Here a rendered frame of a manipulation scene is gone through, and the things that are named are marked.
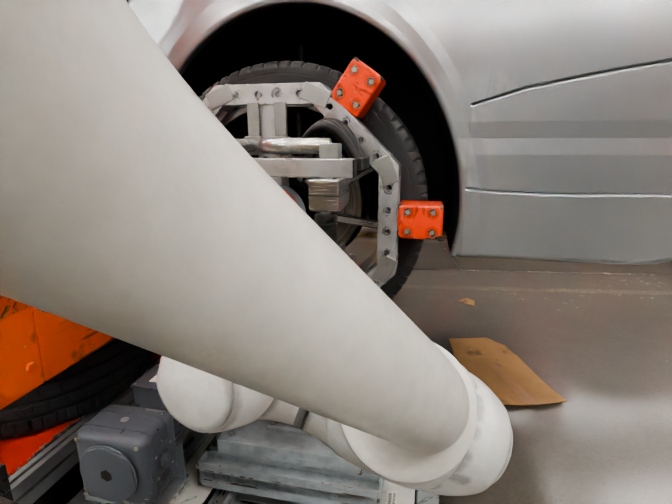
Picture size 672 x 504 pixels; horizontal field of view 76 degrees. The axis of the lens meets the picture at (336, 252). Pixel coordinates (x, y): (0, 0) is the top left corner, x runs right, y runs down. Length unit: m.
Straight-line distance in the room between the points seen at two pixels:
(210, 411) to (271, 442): 0.94
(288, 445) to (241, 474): 0.15
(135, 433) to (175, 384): 0.74
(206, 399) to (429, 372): 0.19
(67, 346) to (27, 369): 0.11
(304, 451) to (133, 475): 0.41
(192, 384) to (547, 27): 0.95
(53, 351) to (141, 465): 0.30
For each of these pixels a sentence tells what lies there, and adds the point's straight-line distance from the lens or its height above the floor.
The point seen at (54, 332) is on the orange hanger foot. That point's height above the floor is 0.62.
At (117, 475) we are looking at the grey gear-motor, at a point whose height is 0.33.
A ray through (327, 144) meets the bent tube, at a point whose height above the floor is 1.00.
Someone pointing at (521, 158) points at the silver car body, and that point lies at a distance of 1.04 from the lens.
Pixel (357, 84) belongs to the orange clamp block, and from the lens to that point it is 0.88.
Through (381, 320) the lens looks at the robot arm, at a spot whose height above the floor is 0.94.
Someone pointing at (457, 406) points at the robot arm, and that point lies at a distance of 0.23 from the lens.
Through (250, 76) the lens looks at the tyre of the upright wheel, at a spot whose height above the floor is 1.15.
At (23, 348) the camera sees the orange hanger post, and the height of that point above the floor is 0.62.
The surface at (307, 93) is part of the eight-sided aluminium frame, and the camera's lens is 0.90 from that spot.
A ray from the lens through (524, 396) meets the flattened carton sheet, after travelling 1.98.
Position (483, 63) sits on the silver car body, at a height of 1.17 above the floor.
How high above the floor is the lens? 1.00
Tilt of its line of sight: 14 degrees down
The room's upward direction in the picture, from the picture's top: straight up
